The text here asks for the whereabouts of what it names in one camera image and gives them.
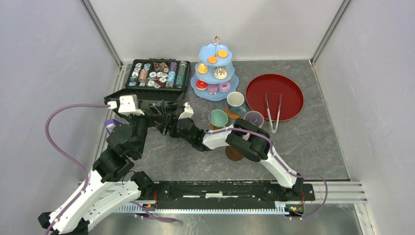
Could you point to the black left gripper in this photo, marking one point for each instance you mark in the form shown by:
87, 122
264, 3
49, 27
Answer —
154, 119

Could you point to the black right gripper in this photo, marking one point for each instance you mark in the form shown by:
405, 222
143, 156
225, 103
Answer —
172, 121

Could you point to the mint green cup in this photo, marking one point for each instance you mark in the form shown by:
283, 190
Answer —
218, 119

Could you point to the red frosted donut cake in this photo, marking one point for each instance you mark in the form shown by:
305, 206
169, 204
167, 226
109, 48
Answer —
201, 85

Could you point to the pink mousse cake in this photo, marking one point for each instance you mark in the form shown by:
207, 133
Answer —
212, 88

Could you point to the light orange wooden coaster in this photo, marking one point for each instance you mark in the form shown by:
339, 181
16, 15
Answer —
231, 115

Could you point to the dark brown wooden coaster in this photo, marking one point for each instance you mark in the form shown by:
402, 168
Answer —
233, 154

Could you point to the blue three-tier cake stand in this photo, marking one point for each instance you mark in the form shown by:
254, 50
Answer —
205, 52

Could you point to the purple sprinkled donut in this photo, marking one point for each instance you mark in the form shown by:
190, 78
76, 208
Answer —
224, 87

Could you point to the white mug blue handle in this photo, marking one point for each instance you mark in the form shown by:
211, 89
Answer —
235, 101

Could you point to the yellow mousse cake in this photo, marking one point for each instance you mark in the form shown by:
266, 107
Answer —
202, 68

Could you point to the white chocolate drizzled donut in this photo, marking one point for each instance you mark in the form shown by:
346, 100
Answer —
220, 73

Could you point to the rose gold marble mug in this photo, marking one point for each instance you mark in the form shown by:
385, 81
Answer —
255, 118

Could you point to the round orange waffle cookie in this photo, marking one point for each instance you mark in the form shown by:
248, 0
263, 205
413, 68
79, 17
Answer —
222, 53

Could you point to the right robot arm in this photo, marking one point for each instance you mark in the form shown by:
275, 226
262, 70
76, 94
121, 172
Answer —
249, 140

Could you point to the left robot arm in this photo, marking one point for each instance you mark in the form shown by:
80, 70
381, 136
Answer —
83, 209

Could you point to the black poker chip case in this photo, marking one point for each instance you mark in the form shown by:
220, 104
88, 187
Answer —
155, 80

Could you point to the round red serving tray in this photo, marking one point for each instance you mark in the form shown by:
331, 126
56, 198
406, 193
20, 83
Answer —
276, 93

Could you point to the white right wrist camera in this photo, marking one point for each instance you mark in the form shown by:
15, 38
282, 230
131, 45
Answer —
187, 111

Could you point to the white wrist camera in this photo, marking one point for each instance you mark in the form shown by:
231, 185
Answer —
187, 111
127, 105

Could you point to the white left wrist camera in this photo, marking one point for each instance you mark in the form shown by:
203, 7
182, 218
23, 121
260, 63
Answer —
127, 105

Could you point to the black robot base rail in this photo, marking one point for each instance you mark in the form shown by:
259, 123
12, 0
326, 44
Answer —
243, 197

